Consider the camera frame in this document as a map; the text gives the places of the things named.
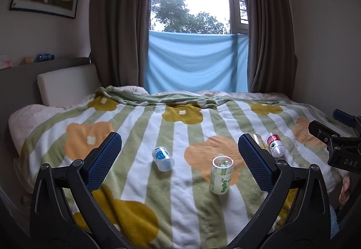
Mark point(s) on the floral striped blanket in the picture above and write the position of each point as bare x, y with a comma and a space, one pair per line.
174, 130

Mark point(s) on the white and pink box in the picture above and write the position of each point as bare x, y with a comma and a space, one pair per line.
5, 62

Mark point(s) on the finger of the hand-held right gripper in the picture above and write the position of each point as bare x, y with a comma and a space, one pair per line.
344, 117
321, 131

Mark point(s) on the small yellow item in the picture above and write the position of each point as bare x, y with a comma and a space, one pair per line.
27, 61

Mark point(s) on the blue denim clothing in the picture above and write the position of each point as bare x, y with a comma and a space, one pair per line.
334, 222

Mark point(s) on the blue and white cup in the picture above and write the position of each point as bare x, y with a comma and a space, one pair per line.
163, 158

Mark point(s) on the red white can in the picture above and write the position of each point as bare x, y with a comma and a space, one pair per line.
275, 144

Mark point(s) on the clear plastic container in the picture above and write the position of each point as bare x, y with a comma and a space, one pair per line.
258, 140

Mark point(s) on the light blue cloth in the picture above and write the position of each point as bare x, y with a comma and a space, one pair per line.
194, 61

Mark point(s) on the blue plastic bottle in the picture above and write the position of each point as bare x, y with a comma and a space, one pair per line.
45, 57

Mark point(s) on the person's right hand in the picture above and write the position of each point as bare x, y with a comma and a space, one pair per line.
344, 190

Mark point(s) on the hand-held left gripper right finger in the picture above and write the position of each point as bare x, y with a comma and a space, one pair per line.
256, 164

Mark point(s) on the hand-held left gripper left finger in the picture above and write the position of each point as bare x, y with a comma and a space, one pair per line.
102, 163

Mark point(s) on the brown curtain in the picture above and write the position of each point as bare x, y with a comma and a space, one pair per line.
120, 23
269, 26

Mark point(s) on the green white can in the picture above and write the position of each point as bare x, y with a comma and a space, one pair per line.
220, 175

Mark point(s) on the cream headboard cushion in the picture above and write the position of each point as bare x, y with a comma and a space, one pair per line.
67, 84

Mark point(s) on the tree outside window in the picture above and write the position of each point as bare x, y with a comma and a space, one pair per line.
180, 13

